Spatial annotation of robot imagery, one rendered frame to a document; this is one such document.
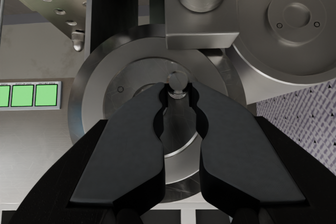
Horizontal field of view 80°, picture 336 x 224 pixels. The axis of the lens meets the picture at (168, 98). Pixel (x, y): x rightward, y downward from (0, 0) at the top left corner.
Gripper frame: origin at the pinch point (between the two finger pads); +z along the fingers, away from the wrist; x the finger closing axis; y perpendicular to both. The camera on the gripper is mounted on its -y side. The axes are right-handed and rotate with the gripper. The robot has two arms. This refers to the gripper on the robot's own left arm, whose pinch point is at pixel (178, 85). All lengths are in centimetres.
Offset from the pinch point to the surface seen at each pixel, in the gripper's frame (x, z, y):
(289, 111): 15.9, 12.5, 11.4
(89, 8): -7.8, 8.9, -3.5
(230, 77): 4.4, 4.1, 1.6
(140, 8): -34, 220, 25
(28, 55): -157, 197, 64
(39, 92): -33.7, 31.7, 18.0
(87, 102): -7.0, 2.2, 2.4
